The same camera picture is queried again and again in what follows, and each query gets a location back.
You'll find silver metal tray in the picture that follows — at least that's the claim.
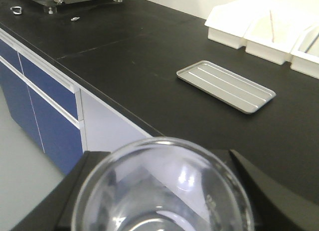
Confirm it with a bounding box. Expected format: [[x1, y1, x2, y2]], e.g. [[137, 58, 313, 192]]
[[176, 60, 276, 114]]

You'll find silver metal ring clip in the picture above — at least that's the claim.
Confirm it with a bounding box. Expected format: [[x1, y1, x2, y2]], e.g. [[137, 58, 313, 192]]
[[10, 6, 23, 15]]

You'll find white plastic bin right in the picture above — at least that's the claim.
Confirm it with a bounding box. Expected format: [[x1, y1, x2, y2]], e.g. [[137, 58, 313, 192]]
[[290, 23, 319, 79]]

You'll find blue cabinet drawer front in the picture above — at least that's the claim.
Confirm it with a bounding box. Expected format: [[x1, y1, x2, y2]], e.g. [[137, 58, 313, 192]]
[[0, 40, 78, 119]]

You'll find white cabinet side panel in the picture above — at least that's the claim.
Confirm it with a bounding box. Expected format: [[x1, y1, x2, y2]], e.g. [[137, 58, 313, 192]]
[[80, 90, 151, 152]]

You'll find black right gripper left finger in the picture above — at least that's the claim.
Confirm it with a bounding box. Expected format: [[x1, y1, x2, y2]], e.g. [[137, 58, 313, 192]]
[[12, 151, 110, 231]]

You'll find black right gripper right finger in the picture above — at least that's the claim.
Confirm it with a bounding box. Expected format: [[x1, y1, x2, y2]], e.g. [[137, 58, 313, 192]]
[[211, 149, 319, 231]]

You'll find blue cabinet door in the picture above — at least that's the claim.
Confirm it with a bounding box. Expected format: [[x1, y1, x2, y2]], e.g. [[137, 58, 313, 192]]
[[0, 63, 83, 174]]

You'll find clear glass beaker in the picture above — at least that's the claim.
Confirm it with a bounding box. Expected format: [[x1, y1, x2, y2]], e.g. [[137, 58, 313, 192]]
[[71, 137, 255, 231]]

